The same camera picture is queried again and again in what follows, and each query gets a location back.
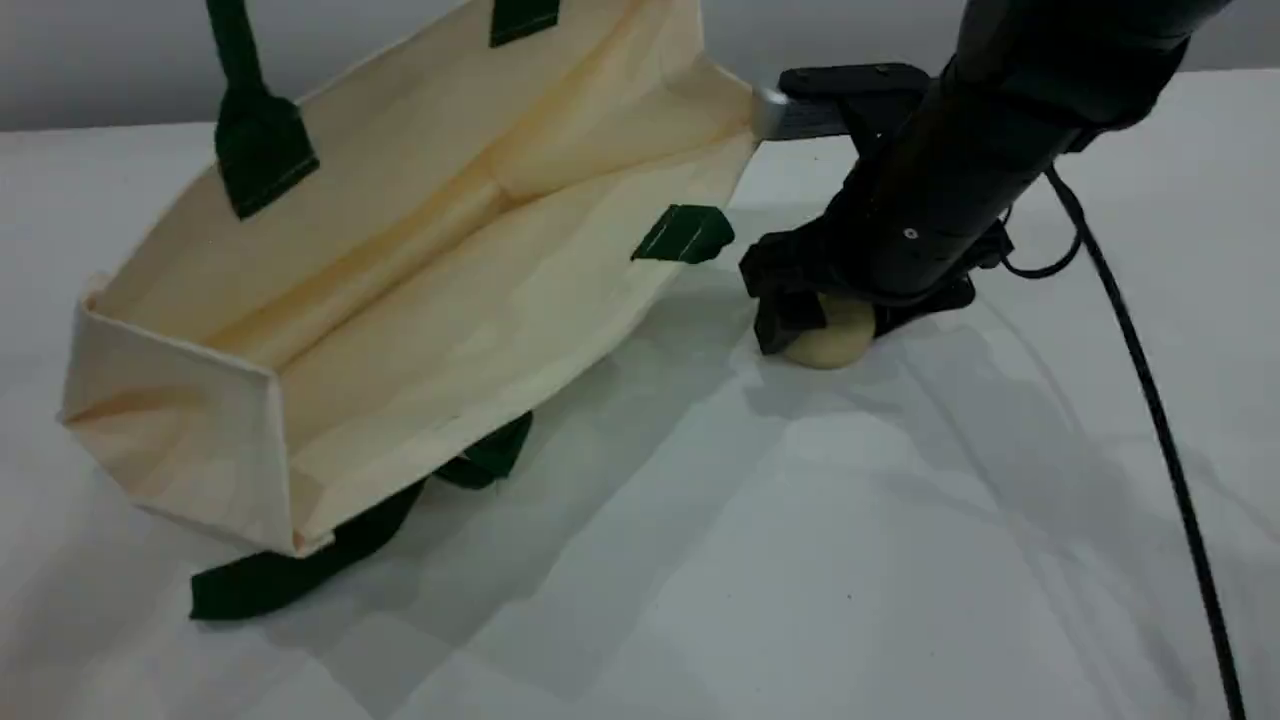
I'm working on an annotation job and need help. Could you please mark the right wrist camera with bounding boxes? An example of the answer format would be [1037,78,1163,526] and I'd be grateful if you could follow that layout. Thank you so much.
[752,63,936,141]

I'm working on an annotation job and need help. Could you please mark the white canvas handbag green handles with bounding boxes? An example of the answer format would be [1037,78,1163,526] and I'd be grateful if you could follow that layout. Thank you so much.
[60,0,761,621]

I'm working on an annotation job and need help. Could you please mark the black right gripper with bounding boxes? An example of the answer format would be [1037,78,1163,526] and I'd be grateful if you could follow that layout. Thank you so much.
[738,195,1013,356]

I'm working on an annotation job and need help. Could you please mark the round egg yolk pastry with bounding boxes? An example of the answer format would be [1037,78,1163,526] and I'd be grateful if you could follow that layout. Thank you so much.
[785,295,879,371]

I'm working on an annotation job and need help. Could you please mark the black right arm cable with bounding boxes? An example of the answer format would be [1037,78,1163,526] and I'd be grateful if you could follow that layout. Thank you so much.
[1000,165,1249,720]

